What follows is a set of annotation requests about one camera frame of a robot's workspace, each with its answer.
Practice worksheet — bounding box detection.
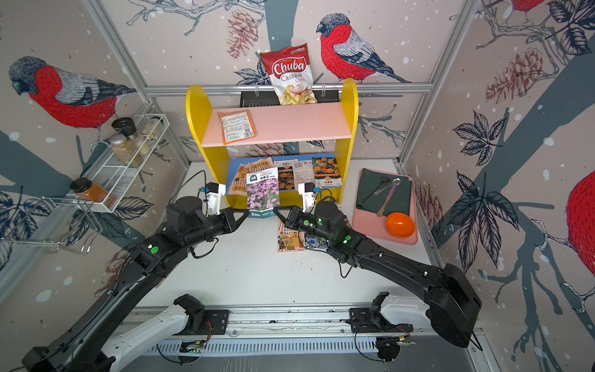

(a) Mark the orange spice jar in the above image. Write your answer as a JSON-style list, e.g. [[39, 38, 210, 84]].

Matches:
[[70, 178, 115, 207]]

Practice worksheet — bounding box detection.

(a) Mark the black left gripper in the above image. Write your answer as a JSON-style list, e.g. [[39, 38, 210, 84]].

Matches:
[[183, 207, 252, 250]]

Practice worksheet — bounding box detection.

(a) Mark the lower orange marigold bag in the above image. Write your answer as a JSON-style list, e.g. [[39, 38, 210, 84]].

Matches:
[[311, 157, 342, 188]]

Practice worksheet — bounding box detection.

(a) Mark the pink shop seed bag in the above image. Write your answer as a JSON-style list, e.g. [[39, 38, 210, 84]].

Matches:
[[228, 164, 250, 196], [249, 157, 274, 173]]

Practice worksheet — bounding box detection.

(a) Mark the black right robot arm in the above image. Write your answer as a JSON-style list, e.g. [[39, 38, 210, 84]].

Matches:
[[274, 201, 482, 347]]

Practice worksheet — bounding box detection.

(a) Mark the pink handled spoon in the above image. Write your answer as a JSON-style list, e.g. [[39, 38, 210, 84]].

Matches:
[[377, 178, 401, 217]]

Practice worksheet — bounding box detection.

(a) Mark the purple flower seed bag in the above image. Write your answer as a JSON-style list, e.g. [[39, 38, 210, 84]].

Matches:
[[246, 167, 280, 218]]

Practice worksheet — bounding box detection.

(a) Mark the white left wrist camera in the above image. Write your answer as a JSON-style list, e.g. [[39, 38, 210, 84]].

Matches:
[[205, 182, 226, 215]]

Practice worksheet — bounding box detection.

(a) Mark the yellow shelf unit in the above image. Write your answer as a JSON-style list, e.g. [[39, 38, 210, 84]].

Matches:
[[186, 78, 359, 184]]

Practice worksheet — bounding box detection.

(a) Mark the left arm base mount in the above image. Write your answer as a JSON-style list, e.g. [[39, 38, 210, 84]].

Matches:
[[174, 294, 230, 336]]

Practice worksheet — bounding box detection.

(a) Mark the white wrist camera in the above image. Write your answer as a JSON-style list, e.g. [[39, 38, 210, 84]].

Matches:
[[297, 182, 319, 212], [205, 182, 226, 215]]

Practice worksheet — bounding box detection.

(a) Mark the blue flower seed bag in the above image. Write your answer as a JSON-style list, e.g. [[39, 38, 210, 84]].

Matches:
[[305, 235, 328, 250]]

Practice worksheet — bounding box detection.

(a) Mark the silver lid spice jar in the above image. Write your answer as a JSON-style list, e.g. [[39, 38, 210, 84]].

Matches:
[[108, 133, 143, 168]]

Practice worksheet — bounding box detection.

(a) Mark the dark green cloth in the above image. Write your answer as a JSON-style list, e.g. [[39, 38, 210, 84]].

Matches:
[[356, 168, 413, 216]]

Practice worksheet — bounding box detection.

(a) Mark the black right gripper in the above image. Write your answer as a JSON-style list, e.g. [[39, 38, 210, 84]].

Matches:
[[272, 208, 335, 247]]

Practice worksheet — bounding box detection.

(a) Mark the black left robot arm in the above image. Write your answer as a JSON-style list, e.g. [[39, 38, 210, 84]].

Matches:
[[22, 196, 249, 371]]

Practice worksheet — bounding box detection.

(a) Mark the dark metal spoon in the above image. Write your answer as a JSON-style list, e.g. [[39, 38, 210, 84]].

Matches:
[[362, 177, 391, 203]]

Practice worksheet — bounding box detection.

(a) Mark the orange bowl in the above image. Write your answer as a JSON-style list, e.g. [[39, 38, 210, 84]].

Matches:
[[386, 212, 416, 239]]

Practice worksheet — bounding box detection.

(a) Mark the metal wire hook rack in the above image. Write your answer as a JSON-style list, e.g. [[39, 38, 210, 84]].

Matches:
[[1, 195, 103, 254]]

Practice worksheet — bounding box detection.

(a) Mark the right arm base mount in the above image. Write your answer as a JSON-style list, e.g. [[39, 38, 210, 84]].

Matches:
[[346, 291, 414, 334]]

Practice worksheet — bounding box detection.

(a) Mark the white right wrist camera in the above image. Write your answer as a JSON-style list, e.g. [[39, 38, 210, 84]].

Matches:
[[297, 182, 319, 212]]

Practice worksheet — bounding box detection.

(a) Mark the white wire spice rack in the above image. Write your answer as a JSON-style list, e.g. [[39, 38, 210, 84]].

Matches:
[[85, 113, 170, 213]]

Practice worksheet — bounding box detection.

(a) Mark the pink tray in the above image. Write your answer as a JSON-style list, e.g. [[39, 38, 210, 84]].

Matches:
[[352, 168, 418, 245]]

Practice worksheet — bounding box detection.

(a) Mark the dark marigold seed bag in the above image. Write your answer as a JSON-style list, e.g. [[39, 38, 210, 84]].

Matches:
[[274, 160, 296, 192]]

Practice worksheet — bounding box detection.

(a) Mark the white orange seed bag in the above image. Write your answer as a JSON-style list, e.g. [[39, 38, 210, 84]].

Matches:
[[218, 110, 257, 145]]

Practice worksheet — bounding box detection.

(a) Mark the pale spice jar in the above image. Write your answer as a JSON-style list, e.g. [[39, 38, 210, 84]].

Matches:
[[142, 116, 163, 141]]

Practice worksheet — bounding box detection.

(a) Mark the black wall holder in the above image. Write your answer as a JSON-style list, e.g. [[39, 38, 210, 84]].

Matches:
[[240, 90, 340, 108]]

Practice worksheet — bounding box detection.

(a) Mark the striped shop seed bag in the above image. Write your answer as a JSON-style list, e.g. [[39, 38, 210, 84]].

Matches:
[[277, 222, 305, 253]]

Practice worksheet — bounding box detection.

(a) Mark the black lid spice jar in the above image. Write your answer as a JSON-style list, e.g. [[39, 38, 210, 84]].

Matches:
[[112, 117, 138, 139]]

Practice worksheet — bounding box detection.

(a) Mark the red Chuba chips bag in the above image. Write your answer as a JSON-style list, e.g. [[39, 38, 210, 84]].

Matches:
[[260, 44, 317, 105]]

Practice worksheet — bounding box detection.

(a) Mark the white text seed bag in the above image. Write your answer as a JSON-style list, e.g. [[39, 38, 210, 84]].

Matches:
[[291, 160, 323, 187]]

